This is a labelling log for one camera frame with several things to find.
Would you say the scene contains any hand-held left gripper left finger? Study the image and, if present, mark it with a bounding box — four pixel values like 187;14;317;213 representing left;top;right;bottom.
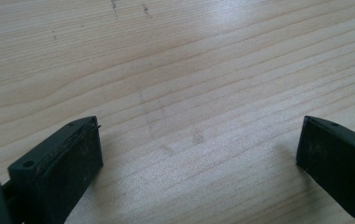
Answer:
7;115;105;224

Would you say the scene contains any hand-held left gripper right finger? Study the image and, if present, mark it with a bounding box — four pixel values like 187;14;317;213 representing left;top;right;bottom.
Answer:
295;115;355;224

